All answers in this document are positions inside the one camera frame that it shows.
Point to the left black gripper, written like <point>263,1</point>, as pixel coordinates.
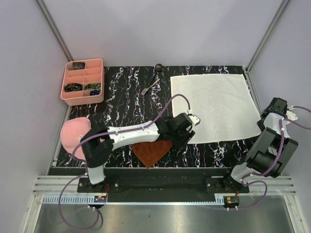
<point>182,142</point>

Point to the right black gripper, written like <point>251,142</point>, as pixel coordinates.
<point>260,125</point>

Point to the white cloth napkin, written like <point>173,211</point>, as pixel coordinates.
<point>221,101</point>

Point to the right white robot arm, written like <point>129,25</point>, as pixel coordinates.
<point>270,153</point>

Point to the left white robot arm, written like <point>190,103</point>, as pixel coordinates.
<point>98,143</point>

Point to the brown folded cloth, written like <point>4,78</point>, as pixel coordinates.
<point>149,153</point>

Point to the black marble patterned mat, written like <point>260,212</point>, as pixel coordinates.
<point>124,105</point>

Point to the black spoon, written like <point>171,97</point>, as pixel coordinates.
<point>158,68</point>

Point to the pink baseball cap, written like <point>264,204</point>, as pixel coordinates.
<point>73,131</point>

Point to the pink divided organizer tray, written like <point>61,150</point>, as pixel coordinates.
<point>83,82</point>

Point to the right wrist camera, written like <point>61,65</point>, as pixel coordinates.
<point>290,116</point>

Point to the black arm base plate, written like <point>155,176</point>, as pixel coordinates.
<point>159,185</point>

